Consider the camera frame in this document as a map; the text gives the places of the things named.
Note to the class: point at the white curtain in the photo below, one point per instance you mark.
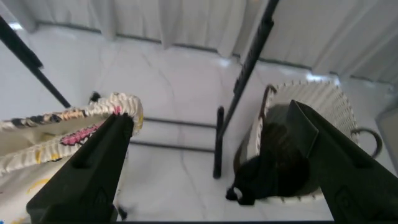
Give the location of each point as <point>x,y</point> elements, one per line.
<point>186,18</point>

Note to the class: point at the black clothes rack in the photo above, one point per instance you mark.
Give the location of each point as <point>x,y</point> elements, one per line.
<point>248,62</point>

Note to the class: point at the black garment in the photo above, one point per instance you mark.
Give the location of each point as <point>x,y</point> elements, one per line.
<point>264,180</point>

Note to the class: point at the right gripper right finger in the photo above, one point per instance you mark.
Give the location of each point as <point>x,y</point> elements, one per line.
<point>351,174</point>

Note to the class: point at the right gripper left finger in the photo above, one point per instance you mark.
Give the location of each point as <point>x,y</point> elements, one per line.
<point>87,174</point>

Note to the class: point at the cream printed garment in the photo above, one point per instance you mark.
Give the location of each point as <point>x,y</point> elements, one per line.
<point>31,143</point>

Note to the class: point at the white laundry basket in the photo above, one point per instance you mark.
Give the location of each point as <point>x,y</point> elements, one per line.
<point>323,96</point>

